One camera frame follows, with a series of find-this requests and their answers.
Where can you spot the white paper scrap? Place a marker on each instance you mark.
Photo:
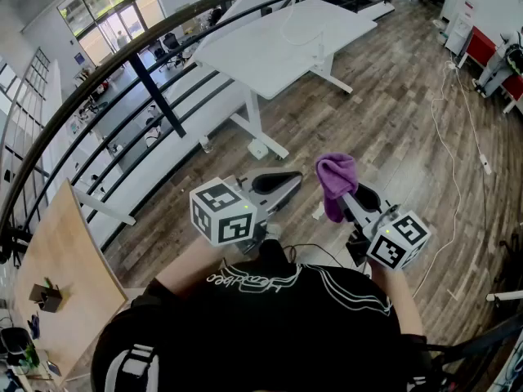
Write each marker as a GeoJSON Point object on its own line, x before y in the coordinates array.
{"type": "Point", "coordinates": [318, 212]}

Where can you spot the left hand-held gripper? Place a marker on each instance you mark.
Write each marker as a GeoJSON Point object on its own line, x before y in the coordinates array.
{"type": "Point", "coordinates": [222, 227]}

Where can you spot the person's right forearm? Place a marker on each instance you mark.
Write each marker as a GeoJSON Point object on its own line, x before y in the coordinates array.
{"type": "Point", "coordinates": [398, 296]}

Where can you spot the white pole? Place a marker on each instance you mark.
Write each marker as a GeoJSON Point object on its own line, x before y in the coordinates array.
{"type": "Point", "coordinates": [506, 296]}

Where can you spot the wooden table with white legs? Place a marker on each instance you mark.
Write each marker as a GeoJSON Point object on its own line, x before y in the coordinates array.
{"type": "Point", "coordinates": [69, 251]}

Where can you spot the person's left forearm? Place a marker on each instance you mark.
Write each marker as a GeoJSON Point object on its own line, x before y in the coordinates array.
{"type": "Point", "coordinates": [188, 264]}

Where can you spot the black office chair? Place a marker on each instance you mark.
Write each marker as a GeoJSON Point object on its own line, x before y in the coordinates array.
{"type": "Point", "coordinates": [171, 43]}

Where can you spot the red cabinet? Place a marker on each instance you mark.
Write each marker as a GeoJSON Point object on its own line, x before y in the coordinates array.
{"type": "Point", "coordinates": [482, 45]}

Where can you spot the person's black printed t-shirt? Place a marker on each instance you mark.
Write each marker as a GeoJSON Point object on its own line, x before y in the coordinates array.
{"type": "Point", "coordinates": [265, 333]}

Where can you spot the clear water bottle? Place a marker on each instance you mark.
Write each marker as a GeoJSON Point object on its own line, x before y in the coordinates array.
{"type": "Point", "coordinates": [206, 145]}

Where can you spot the black pen holder box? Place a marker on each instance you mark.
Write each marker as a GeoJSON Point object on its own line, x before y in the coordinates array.
{"type": "Point", "coordinates": [47, 298]}

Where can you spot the white water dispenser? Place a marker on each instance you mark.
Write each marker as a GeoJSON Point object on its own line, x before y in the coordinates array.
{"type": "Point", "coordinates": [457, 35]}

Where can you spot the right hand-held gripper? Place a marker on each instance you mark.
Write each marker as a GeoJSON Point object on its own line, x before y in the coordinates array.
{"type": "Point", "coordinates": [398, 245]}

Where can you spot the purple cloth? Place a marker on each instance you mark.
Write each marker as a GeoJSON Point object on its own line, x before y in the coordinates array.
{"type": "Point", "coordinates": [335, 174]}

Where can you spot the glass entrance doors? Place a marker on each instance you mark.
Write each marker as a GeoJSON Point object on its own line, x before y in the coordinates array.
{"type": "Point", "coordinates": [122, 14]}

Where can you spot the person's black trouser leg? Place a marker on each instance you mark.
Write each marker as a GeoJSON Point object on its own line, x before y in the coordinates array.
{"type": "Point", "coordinates": [273, 253]}

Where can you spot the white power strip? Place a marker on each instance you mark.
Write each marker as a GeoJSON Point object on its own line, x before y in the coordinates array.
{"type": "Point", "coordinates": [485, 165]}

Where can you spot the black metal railing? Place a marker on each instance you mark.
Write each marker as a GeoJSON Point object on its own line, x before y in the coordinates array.
{"type": "Point", "coordinates": [157, 96]}

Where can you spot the person's white shoe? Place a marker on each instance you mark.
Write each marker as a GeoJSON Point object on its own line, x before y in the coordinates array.
{"type": "Point", "coordinates": [274, 231]}

